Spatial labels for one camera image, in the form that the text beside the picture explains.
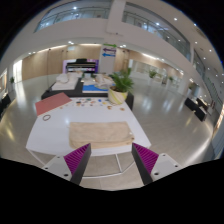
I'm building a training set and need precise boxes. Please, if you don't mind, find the blue board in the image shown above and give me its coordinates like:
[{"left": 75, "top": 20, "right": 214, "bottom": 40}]
[{"left": 82, "top": 85, "right": 108, "bottom": 93}]

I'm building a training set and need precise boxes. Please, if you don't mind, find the white cushion pile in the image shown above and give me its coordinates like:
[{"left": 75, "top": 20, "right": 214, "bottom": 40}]
[{"left": 52, "top": 73, "right": 78, "bottom": 91}]

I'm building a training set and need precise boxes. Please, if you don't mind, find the black display platform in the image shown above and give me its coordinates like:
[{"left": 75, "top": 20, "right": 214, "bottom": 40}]
[{"left": 40, "top": 77, "right": 135, "bottom": 111}]

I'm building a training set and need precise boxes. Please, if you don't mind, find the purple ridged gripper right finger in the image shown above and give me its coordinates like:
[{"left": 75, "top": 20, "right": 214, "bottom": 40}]
[{"left": 132, "top": 143, "right": 159, "bottom": 185}]

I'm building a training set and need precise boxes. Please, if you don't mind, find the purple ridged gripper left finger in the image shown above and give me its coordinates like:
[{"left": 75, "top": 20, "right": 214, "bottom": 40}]
[{"left": 64, "top": 144, "right": 91, "bottom": 185}]

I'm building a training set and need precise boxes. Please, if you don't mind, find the red mat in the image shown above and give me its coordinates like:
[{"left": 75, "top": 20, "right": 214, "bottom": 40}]
[{"left": 35, "top": 93, "right": 71, "bottom": 115}]

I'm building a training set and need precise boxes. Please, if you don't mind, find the black bench right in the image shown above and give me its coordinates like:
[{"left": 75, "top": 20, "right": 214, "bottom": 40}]
[{"left": 184, "top": 98, "right": 208, "bottom": 121}]

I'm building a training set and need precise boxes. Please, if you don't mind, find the potted green plant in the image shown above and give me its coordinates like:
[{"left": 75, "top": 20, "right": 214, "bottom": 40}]
[{"left": 108, "top": 68, "right": 134, "bottom": 105}]

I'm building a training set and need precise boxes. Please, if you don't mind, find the beige towel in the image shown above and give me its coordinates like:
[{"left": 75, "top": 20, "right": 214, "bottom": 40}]
[{"left": 69, "top": 121, "right": 135, "bottom": 149}]

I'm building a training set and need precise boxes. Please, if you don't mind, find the direction sign with arrows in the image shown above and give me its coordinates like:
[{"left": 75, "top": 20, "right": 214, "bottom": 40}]
[{"left": 102, "top": 43, "right": 117, "bottom": 57}]

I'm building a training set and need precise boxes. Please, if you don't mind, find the white table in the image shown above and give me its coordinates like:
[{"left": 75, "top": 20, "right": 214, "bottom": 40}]
[{"left": 25, "top": 95, "right": 152, "bottom": 178}]

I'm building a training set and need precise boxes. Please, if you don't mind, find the background potted plant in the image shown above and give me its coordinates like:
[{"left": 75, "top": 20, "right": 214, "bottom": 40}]
[{"left": 149, "top": 69, "right": 157, "bottom": 79}]

